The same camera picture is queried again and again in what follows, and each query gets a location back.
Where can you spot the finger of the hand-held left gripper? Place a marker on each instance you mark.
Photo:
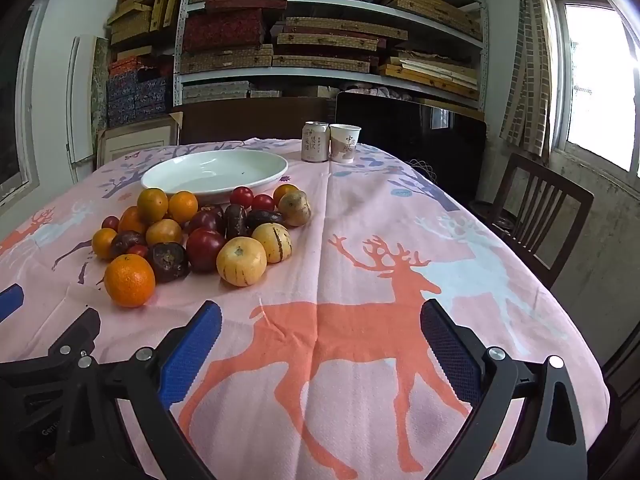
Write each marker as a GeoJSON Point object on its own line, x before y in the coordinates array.
{"type": "Point", "coordinates": [11, 301]}
{"type": "Point", "coordinates": [75, 335]}

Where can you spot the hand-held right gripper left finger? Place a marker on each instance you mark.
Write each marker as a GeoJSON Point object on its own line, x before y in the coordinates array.
{"type": "Point", "coordinates": [190, 350]}

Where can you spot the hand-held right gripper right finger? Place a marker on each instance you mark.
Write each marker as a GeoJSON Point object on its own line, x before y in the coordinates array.
{"type": "Point", "coordinates": [450, 355]}

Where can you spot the large orange mandarin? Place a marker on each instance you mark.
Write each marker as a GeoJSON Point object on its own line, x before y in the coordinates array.
{"type": "Point", "coordinates": [129, 280]}

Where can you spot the dark purple tomato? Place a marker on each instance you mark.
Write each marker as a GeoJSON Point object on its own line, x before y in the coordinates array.
{"type": "Point", "coordinates": [265, 218]}
{"type": "Point", "coordinates": [168, 261]}
{"type": "Point", "coordinates": [235, 220]}
{"type": "Point", "coordinates": [127, 241]}

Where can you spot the small orange mandarin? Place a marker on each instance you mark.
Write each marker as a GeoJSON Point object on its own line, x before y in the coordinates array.
{"type": "Point", "coordinates": [103, 243]}

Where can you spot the dark red tomato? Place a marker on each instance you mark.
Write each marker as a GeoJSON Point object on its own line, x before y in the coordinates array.
{"type": "Point", "coordinates": [205, 250]}
{"type": "Point", "coordinates": [206, 220]}

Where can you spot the yellow striped pepino melon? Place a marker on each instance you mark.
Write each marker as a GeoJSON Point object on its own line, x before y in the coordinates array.
{"type": "Point", "coordinates": [272, 242]}
{"type": "Point", "coordinates": [241, 261]}

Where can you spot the red cherry tomato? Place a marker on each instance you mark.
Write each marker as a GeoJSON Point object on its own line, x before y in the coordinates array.
{"type": "Point", "coordinates": [137, 251]}
{"type": "Point", "coordinates": [263, 203]}
{"type": "Point", "coordinates": [110, 222]}
{"type": "Point", "coordinates": [242, 196]}

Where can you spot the yellow mandarin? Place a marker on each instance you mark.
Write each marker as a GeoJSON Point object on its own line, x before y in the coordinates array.
{"type": "Point", "coordinates": [152, 205]}
{"type": "Point", "coordinates": [163, 232]}

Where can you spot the tan pepino melon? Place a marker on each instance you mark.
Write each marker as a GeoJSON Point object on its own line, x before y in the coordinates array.
{"type": "Point", "coordinates": [295, 208]}

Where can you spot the white plate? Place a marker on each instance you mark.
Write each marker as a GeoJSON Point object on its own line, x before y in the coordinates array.
{"type": "Point", "coordinates": [215, 170]}

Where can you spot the pink deer print tablecloth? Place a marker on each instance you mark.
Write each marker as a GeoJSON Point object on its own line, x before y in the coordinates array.
{"type": "Point", "coordinates": [350, 260]}

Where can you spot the dark wooden chair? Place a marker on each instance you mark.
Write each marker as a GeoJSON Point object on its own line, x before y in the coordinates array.
{"type": "Point", "coordinates": [530, 220]}

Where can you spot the white framed side window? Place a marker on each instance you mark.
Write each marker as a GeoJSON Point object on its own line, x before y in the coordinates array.
{"type": "Point", "coordinates": [20, 95]}

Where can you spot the white board panel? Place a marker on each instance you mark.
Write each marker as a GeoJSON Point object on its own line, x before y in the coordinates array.
{"type": "Point", "coordinates": [80, 100]}

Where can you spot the black panel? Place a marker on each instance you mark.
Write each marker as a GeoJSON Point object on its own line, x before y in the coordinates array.
{"type": "Point", "coordinates": [410, 135]}

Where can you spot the mottled green panel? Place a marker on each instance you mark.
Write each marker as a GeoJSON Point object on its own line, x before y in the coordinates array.
{"type": "Point", "coordinates": [100, 85]}

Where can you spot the white paper cup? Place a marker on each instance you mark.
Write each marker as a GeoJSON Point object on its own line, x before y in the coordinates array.
{"type": "Point", "coordinates": [345, 142]}

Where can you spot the brown wooden board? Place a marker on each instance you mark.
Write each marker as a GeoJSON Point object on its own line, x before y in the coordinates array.
{"type": "Point", "coordinates": [250, 120]}

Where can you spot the stack of blue patterned boxes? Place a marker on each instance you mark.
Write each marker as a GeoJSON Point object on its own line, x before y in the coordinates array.
{"type": "Point", "coordinates": [135, 95]}

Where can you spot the pale drink can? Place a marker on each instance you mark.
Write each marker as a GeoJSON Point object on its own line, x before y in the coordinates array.
{"type": "Point", "coordinates": [315, 142]}

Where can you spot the grey patterned flat boxes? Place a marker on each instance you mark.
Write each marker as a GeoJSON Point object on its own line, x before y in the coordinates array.
{"type": "Point", "coordinates": [215, 91]}

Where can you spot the stack of light wooden boards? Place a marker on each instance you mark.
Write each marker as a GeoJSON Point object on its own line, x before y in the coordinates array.
{"type": "Point", "coordinates": [435, 67]}

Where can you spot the stack of tan woven boxes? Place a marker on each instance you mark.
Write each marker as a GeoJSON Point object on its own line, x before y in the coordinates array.
{"type": "Point", "coordinates": [225, 62]}

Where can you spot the checked curtain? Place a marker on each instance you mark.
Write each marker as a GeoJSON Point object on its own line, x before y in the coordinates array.
{"type": "Point", "coordinates": [530, 60]}

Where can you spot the stack of yellow wooden boxes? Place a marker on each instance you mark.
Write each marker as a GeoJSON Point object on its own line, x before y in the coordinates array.
{"type": "Point", "coordinates": [135, 15]}

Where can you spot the bright window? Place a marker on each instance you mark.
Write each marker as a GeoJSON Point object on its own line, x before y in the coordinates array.
{"type": "Point", "coordinates": [595, 75]}

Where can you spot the red patterned box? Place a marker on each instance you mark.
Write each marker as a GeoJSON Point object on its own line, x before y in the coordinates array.
{"type": "Point", "coordinates": [220, 30]}

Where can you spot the white metal shelf rack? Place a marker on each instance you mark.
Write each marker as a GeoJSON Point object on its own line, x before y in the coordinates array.
{"type": "Point", "coordinates": [330, 2]}

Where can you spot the wooden picture frame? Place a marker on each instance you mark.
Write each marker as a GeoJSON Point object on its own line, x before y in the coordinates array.
{"type": "Point", "coordinates": [135, 142]}

